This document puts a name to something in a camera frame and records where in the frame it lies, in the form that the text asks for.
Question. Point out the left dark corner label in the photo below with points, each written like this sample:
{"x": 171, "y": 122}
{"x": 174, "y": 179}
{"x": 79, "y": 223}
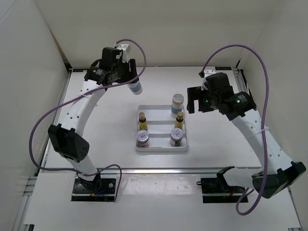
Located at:
{"x": 78, "y": 70}

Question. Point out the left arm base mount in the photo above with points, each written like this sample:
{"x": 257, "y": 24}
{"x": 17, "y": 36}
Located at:
{"x": 102, "y": 189}

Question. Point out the white divided tray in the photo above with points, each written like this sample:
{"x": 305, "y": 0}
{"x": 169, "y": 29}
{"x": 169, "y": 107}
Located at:
{"x": 160, "y": 123}

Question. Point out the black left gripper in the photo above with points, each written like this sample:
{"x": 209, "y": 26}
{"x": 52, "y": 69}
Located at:
{"x": 129, "y": 75}

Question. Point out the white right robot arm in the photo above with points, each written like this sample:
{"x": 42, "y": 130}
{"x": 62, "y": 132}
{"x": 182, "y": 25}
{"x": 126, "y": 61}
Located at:
{"x": 278, "y": 170}

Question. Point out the dark corner label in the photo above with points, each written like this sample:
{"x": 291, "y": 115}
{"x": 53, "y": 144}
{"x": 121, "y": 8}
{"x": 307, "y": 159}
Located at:
{"x": 78, "y": 70}
{"x": 222, "y": 68}

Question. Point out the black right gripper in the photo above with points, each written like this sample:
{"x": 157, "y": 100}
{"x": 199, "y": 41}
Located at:
{"x": 196, "y": 93}

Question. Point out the right dark corner label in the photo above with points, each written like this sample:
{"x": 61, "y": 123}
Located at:
{"x": 222, "y": 68}

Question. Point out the short spice jar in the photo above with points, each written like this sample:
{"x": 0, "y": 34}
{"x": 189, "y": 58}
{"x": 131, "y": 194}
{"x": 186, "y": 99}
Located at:
{"x": 176, "y": 136}
{"x": 142, "y": 139}

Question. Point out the tall blue-label jar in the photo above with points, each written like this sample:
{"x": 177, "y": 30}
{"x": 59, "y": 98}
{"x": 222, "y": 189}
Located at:
{"x": 177, "y": 104}
{"x": 136, "y": 88}

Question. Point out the small yellow-label bottle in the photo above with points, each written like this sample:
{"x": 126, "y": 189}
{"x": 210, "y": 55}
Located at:
{"x": 179, "y": 120}
{"x": 142, "y": 121}

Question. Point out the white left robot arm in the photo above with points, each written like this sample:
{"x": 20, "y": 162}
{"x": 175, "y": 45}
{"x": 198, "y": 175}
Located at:
{"x": 66, "y": 137}

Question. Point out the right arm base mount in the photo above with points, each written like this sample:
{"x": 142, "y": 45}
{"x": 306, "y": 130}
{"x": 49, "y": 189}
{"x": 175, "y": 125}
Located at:
{"x": 217, "y": 191}

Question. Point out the aluminium frame rail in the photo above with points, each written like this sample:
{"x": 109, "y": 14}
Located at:
{"x": 171, "y": 170}

